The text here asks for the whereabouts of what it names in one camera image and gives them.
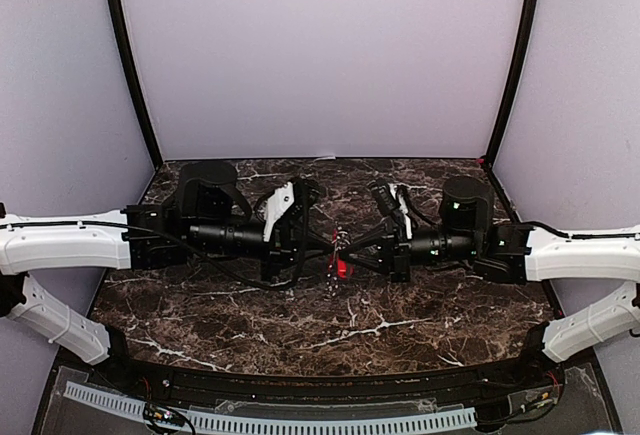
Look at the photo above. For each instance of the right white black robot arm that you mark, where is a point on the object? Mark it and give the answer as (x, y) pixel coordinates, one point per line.
(509, 253)

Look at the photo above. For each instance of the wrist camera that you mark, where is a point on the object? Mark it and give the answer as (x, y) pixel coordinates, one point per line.
(392, 204)
(284, 200)

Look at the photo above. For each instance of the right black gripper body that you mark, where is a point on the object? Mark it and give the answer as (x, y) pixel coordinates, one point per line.
(401, 261)

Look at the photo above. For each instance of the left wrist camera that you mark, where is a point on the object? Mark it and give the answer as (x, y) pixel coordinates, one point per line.
(284, 200)

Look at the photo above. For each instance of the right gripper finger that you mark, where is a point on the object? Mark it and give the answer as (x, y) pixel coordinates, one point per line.
(377, 263)
(373, 238)

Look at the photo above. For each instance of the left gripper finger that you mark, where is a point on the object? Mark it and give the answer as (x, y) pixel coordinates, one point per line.
(315, 260)
(310, 240)

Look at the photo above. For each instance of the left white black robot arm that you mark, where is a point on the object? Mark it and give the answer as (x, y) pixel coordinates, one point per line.
(206, 216)

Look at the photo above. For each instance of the red key tag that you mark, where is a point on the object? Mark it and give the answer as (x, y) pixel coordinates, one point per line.
(342, 269)

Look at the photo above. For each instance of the black frame post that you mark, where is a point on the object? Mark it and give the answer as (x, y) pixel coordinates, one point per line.
(128, 64)
(512, 81)

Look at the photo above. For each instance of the small green circuit board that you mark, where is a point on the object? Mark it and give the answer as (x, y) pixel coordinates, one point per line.
(155, 414)

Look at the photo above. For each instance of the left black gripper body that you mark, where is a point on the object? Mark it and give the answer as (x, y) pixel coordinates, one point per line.
(280, 250)

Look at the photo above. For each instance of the black front rail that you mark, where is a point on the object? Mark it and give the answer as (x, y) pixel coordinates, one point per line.
(483, 384)

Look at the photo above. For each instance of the right black frame post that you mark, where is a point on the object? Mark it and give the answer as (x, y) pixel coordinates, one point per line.
(512, 81)

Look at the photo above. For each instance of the white slotted cable duct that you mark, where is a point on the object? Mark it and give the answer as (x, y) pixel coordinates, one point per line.
(237, 419)

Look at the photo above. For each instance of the large keyring with red sleeve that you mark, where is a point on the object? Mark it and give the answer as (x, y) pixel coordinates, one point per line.
(340, 239)

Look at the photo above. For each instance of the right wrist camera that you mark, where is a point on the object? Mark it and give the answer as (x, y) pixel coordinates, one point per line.
(392, 204)

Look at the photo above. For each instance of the left black frame post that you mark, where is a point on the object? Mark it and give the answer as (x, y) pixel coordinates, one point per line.
(128, 64)

